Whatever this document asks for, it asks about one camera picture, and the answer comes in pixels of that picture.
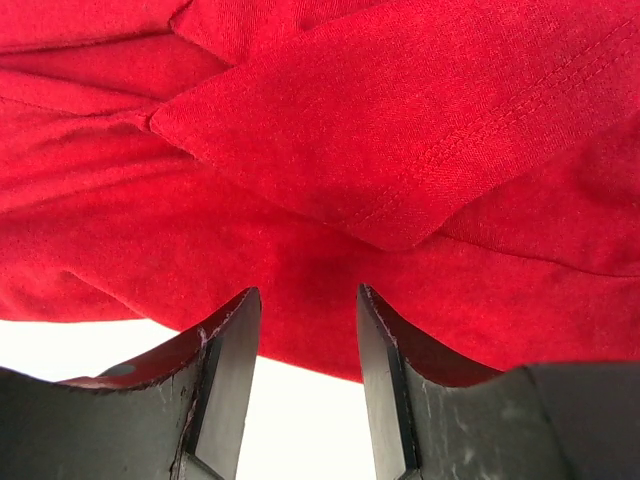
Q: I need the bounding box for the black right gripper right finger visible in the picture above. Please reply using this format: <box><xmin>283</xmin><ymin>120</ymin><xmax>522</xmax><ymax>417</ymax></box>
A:
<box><xmin>357</xmin><ymin>284</ymin><xmax>639</xmax><ymax>479</ymax></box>

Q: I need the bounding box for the dark red t-shirt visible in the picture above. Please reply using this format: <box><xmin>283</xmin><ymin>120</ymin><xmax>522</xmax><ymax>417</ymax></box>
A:
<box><xmin>1</xmin><ymin>1</ymin><xmax>639</xmax><ymax>379</ymax></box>

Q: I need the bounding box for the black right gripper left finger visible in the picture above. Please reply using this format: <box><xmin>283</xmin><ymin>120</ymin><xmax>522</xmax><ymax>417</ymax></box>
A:
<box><xmin>1</xmin><ymin>288</ymin><xmax>262</xmax><ymax>480</ymax></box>

